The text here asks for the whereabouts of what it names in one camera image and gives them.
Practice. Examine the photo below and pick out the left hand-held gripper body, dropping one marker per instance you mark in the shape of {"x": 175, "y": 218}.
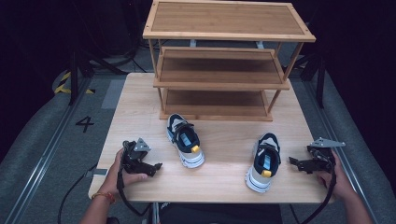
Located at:
{"x": 135, "y": 155}

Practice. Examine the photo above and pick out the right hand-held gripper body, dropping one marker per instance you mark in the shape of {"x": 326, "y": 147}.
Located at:
{"x": 322, "y": 157}

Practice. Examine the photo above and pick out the person's left hand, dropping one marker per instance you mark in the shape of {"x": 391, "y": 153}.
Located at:
{"x": 120, "y": 180}

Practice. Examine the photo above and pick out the person's right hand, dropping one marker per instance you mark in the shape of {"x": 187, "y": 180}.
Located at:
{"x": 339, "y": 183}

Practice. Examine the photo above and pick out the navy and beige sneaker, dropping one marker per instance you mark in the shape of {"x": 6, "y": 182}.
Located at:
{"x": 264, "y": 165}
{"x": 186, "y": 143}

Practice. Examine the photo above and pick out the black metal stand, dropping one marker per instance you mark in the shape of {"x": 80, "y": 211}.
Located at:
{"x": 73, "y": 77}
{"x": 320, "y": 81}

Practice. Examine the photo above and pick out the person's dark clothing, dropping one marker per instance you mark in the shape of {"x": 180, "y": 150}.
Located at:
{"x": 218, "y": 214}

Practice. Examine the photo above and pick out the yellow and black floor tape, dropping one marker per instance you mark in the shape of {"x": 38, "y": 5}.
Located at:
{"x": 63, "y": 85}

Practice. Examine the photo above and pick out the wooden three-tier shoe rack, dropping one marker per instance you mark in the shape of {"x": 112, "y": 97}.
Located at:
{"x": 227, "y": 62}

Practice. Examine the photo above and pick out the metal floor rail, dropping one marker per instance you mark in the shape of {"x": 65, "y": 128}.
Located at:
{"x": 339, "y": 137}
{"x": 46, "y": 155}

